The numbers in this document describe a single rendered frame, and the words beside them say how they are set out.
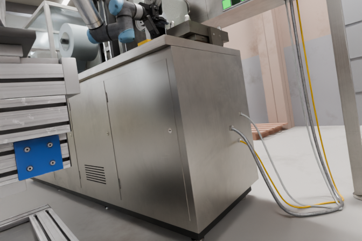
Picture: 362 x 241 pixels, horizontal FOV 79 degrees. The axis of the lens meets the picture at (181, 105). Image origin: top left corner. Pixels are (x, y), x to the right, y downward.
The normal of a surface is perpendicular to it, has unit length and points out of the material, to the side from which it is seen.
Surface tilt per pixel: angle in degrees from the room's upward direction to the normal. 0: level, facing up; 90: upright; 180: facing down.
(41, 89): 90
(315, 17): 90
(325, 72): 90
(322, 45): 90
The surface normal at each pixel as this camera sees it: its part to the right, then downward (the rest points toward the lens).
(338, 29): -0.65, 0.10
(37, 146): 0.66, -0.10
